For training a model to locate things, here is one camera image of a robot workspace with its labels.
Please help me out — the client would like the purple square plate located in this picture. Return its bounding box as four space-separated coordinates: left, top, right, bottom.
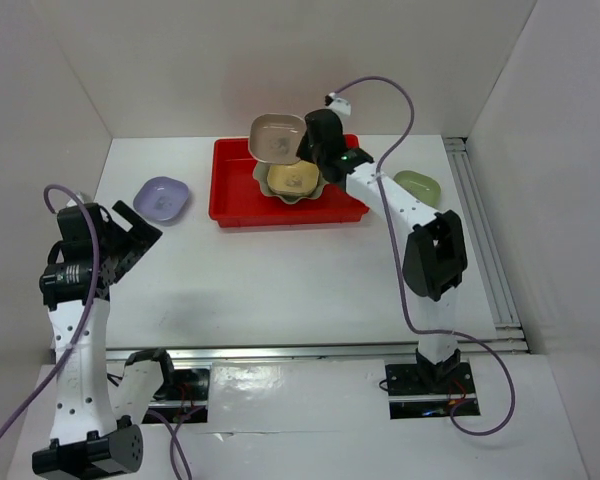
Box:
132 176 190 223

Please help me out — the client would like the yellow panda plate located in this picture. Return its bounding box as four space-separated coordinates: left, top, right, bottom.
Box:
266 161 320 197

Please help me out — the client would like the brown square plate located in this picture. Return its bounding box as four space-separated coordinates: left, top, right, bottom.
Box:
248 113 306 165

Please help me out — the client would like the large green scalloped bowl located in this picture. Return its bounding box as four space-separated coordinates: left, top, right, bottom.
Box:
252 162 327 205

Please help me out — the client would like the green panda plate back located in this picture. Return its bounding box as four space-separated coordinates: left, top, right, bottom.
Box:
393 170 441 208

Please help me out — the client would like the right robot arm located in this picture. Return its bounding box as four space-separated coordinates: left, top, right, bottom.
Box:
297 108 468 392

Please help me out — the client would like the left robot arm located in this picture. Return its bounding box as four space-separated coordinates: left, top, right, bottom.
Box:
32 201 178 479

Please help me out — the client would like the red plastic bin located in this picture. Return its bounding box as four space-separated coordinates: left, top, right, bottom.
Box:
208 137 369 228

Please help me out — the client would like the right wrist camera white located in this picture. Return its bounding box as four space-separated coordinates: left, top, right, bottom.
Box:
324 92 352 118

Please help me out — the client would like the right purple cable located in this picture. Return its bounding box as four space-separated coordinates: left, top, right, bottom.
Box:
337 75 517 436

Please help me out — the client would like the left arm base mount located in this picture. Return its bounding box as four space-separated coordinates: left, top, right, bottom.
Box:
149 367 211 425

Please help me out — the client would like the aluminium rail front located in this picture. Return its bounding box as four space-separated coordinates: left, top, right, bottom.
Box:
106 336 530 362

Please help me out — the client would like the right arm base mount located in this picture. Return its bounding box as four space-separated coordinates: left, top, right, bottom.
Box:
378 362 480 420

